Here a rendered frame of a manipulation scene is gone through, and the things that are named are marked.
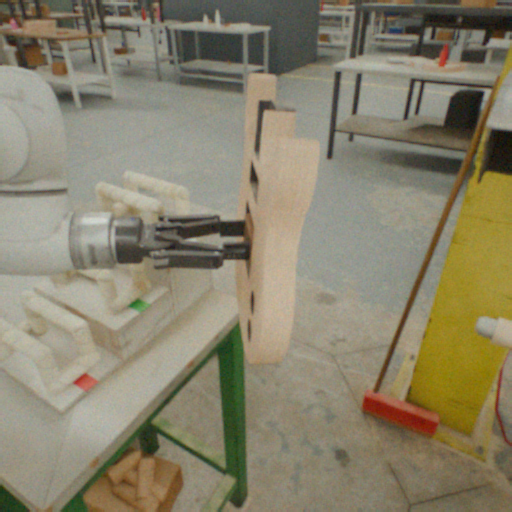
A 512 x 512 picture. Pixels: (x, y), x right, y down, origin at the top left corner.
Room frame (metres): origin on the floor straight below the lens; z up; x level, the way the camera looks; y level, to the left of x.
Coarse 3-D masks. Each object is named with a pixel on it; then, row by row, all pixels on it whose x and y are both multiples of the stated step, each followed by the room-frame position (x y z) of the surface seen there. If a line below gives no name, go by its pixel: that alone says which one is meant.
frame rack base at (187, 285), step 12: (132, 216) 0.95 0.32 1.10; (144, 216) 0.95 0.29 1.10; (204, 240) 0.86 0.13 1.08; (120, 264) 0.84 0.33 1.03; (156, 276) 0.77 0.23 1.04; (168, 276) 0.75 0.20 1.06; (180, 276) 0.78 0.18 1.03; (192, 276) 0.82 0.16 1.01; (204, 276) 0.85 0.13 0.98; (180, 288) 0.78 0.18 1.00; (192, 288) 0.81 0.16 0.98; (204, 288) 0.85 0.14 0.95; (180, 300) 0.77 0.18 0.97; (192, 300) 0.81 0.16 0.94; (180, 312) 0.77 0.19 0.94
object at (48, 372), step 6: (48, 360) 0.53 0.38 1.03; (54, 360) 0.55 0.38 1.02; (36, 366) 0.53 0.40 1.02; (42, 366) 0.53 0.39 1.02; (48, 366) 0.53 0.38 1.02; (54, 366) 0.54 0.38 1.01; (42, 372) 0.53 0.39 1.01; (48, 372) 0.53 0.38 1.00; (54, 372) 0.54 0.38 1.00; (42, 378) 0.53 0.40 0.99; (48, 378) 0.53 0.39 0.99; (54, 378) 0.53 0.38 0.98; (48, 384) 0.53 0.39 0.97; (48, 390) 0.53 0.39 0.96
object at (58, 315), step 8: (24, 296) 0.69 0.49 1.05; (32, 296) 0.69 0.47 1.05; (40, 296) 0.70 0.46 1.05; (24, 304) 0.68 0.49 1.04; (32, 304) 0.67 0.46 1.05; (40, 304) 0.67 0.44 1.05; (48, 304) 0.66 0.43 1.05; (40, 312) 0.65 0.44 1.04; (48, 312) 0.64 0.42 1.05; (56, 312) 0.64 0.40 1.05; (64, 312) 0.64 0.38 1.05; (56, 320) 0.63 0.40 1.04; (64, 320) 0.62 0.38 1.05; (72, 320) 0.62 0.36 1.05; (80, 320) 0.62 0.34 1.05; (64, 328) 0.61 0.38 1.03; (72, 328) 0.60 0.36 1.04; (80, 328) 0.60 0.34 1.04
